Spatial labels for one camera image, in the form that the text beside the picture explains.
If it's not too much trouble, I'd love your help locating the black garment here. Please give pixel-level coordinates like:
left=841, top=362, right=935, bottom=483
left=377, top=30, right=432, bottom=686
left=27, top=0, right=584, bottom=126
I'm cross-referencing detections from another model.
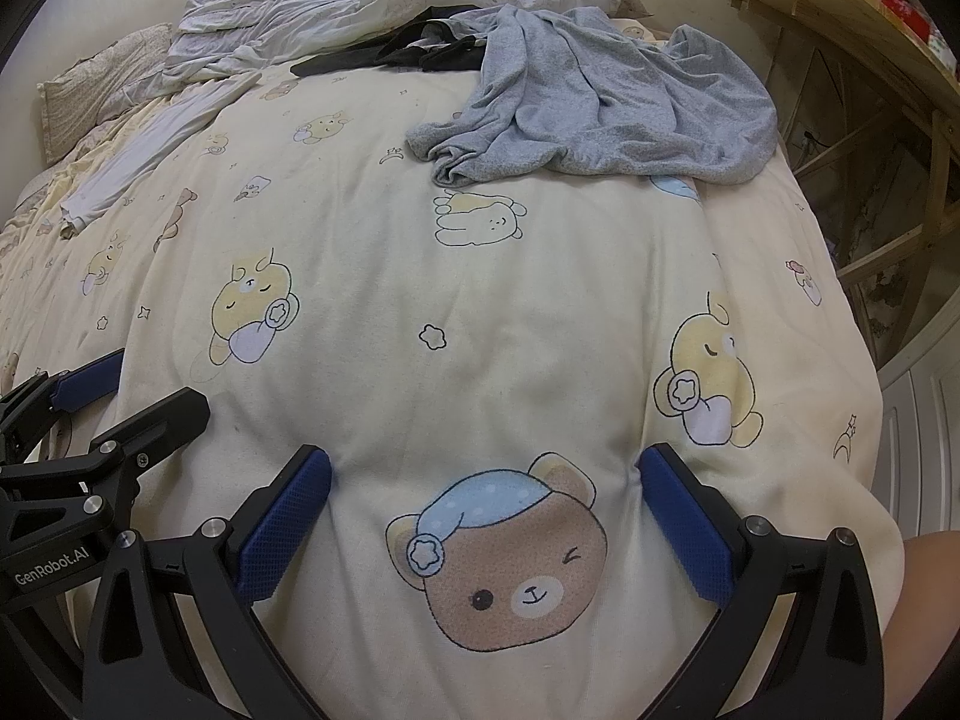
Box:
left=291, top=4, right=500, bottom=80

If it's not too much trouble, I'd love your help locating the white long-sleeve top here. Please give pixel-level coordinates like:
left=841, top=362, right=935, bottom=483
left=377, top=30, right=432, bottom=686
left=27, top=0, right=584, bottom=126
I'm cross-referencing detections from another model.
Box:
left=60, top=79, right=260, bottom=239

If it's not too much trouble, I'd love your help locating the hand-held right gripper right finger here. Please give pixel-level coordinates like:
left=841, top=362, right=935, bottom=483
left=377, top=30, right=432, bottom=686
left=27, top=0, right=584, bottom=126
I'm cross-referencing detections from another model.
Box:
left=637, top=444, right=884, bottom=720

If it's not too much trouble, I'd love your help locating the grey white crumpled duvet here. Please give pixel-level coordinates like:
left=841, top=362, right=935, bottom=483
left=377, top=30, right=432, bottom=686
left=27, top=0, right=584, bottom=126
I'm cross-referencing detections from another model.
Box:
left=166, top=0, right=653, bottom=83

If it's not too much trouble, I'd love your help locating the white cabinet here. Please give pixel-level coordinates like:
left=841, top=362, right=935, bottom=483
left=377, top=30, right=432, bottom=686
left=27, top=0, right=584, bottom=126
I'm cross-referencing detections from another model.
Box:
left=874, top=326, right=960, bottom=541

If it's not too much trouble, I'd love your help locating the person's right leg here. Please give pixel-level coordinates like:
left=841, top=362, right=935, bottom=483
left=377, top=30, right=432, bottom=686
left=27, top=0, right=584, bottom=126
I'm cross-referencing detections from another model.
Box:
left=885, top=531, right=960, bottom=720

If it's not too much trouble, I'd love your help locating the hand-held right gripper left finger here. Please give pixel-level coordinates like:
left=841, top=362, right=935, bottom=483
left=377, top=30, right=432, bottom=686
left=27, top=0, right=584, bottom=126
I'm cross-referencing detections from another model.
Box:
left=81, top=444, right=335, bottom=720

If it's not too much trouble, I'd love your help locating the grey heathered top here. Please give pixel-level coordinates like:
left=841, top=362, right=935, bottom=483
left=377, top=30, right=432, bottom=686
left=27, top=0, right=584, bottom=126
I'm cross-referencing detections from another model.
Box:
left=405, top=5, right=779, bottom=188

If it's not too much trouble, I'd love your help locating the red box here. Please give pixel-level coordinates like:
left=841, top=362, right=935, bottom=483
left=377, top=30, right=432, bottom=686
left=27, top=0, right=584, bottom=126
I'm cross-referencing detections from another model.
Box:
left=879, top=0, right=935, bottom=42

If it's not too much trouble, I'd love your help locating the beige pillow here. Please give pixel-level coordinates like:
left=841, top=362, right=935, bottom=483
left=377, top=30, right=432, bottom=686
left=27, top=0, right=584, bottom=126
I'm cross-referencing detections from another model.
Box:
left=37, top=22, right=177, bottom=166

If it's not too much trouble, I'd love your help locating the cream bear print blanket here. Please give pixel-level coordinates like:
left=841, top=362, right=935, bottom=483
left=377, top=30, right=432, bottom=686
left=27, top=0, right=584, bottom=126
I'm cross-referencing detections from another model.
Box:
left=0, top=15, right=905, bottom=720

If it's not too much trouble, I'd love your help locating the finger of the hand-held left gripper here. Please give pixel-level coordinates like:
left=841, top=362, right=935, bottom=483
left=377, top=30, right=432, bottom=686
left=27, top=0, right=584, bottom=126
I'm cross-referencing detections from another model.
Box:
left=0, top=388, right=212, bottom=535
left=0, top=347, right=126, bottom=460

